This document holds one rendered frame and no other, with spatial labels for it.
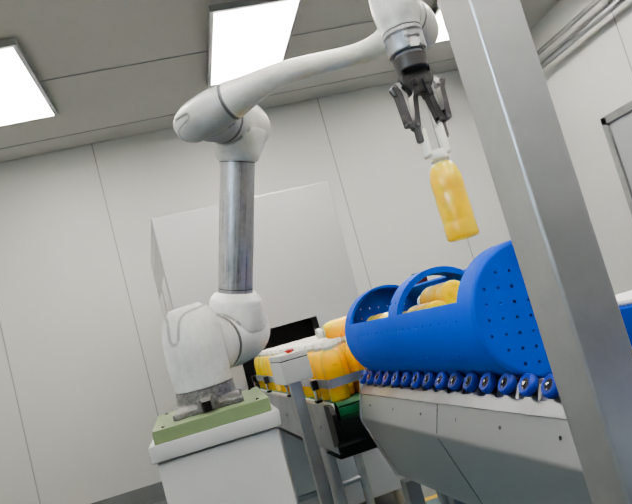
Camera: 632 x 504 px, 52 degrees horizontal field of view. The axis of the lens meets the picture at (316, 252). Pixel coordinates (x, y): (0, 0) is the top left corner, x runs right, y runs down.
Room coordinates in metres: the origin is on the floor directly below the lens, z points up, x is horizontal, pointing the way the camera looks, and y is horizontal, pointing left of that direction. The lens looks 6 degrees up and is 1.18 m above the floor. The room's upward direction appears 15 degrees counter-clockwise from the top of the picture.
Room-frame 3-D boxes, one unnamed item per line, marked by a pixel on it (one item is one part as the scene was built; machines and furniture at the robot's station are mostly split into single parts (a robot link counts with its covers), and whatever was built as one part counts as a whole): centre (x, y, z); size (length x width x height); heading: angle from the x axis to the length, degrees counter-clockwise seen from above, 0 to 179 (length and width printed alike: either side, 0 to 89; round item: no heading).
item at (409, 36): (1.42, -0.32, 1.72); 0.09 x 0.09 x 0.06
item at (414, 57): (1.42, -0.32, 1.65); 0.08 x 0.07 x 0.09; 106
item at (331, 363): (2.28, 0.05, 0.99); 0.07 x 0.07 x 0.19
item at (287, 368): (2.32, 0.20, 1.05); 0.20 x 0.10 x 0.10; 16
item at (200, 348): (1.75, 0.37, 1.21); 0.18 x 0.16 x 0.22; 155
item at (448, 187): (1.42, -0.32, 1.36); 0.07 x 0.07 x 0.19
